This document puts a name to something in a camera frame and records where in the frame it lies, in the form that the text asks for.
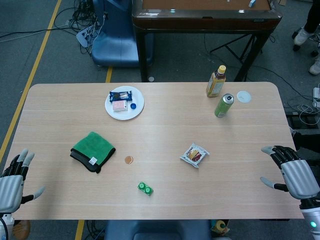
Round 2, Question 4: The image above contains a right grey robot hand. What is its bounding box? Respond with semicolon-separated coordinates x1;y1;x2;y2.
259;145;320;201

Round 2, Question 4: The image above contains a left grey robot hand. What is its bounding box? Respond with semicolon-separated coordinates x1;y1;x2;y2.
0;147;46;215

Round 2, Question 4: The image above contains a green microfibre cloth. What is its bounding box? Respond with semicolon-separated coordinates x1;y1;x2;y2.
69;131;117;175

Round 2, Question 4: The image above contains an orange round object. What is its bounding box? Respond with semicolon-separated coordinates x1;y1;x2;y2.
11;219;32;240

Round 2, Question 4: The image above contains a white power strip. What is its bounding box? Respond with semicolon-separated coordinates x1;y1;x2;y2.
312;86;320;108

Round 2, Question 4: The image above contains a white round grommet cover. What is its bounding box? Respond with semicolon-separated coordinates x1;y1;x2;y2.
236;90;252;103

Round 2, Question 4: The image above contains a green drink can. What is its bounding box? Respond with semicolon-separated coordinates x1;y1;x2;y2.
214;93;235;119

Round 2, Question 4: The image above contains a burger print snack packet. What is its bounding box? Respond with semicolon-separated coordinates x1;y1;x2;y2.
179;142;210;169

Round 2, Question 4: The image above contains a white sneaker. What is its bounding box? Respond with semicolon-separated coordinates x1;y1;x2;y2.
308;56;320;76
293;26;314;46

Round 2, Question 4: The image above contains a yellow capped tea bottle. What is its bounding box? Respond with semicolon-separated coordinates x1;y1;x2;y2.
205;64;227;99

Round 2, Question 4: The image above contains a green toy brick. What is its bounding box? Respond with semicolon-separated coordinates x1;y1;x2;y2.
137;181;155;197

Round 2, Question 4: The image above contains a pink white small box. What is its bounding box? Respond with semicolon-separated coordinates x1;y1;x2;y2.
112;100;129;113

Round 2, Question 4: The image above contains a blue cookie packet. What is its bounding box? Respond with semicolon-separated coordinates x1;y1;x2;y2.
108;90;133;103

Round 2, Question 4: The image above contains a white round plate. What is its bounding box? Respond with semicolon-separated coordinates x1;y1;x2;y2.
104;85;146;121

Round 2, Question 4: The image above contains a black trouser leg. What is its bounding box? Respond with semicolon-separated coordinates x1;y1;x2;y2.
303;0;320;34

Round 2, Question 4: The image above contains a white printed bag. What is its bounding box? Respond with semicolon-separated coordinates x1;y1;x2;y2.
75;25;98;48

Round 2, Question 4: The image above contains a blue machine base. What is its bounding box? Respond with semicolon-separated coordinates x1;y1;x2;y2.
91;0;154;69

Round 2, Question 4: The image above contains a dark brown mahjong table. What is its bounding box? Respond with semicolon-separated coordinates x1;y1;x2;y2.
131;0;283;83

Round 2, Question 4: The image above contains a black equipment frame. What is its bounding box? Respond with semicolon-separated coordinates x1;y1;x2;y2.
286;109;320;157

